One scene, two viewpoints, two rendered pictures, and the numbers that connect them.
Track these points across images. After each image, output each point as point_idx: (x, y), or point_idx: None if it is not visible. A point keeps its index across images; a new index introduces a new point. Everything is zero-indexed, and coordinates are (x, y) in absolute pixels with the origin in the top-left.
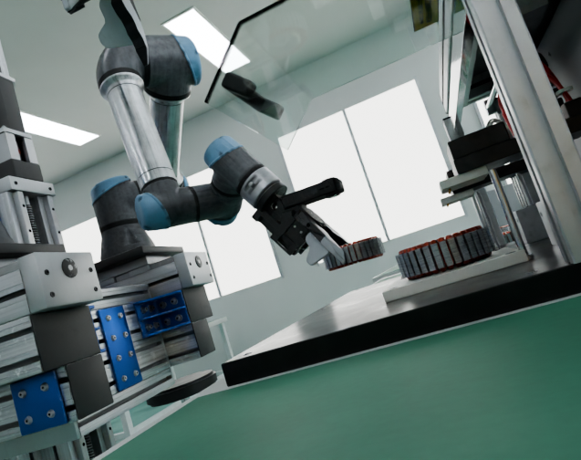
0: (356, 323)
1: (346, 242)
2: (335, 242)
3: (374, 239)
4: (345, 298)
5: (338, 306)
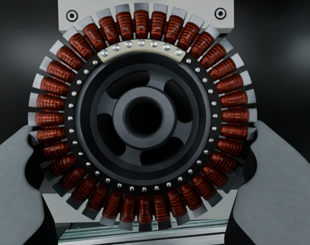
0: None
1: (33, 154)
2: (260, 148)
3: (199, 19)
4: (168, 155)
5: None
